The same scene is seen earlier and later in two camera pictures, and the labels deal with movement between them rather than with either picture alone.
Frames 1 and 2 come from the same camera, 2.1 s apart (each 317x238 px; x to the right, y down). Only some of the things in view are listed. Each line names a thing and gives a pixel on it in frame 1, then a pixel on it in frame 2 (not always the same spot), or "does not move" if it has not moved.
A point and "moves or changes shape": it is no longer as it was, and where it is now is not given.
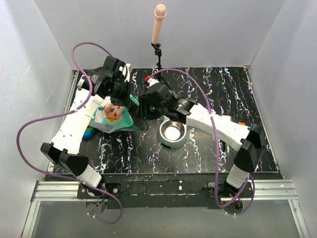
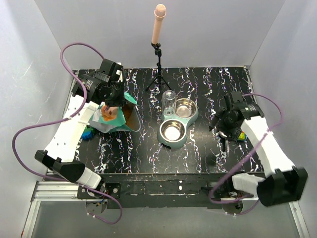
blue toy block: x=88 y=135 does not move
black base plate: x=161 y=191 does not move
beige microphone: x=160 y=12 does not move
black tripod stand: x=158 y=53 does not move
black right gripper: x=142 y=111 to x=234 y=133
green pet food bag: x=111 y=118 moves or changes shape
